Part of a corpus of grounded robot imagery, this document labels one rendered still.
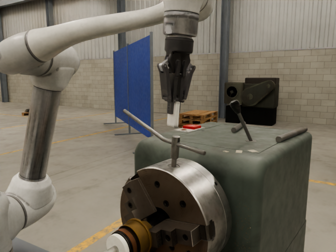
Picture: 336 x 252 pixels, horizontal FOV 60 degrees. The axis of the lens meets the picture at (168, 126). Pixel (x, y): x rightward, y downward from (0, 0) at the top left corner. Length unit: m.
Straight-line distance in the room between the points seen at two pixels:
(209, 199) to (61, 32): 0.61
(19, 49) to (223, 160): 0.68
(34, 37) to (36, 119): 0.35
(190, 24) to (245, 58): 10.36
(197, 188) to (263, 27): 10.49
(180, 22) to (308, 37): 10.10
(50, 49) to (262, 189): 0.72
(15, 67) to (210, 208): 0.71
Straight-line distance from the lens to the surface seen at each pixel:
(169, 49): 0.76
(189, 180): 0.76
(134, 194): 0.81
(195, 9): 0.77
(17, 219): 1.25
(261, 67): 10.93
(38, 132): 1.20
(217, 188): 0.82
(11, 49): 1.00
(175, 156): 0.78
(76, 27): 0.90
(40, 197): 1.29
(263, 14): 11.18
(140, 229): 0.75
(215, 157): 0.88
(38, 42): 0.95
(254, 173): 0.82
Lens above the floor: 1.47
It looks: 9 degrees down
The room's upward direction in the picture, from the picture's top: straight up
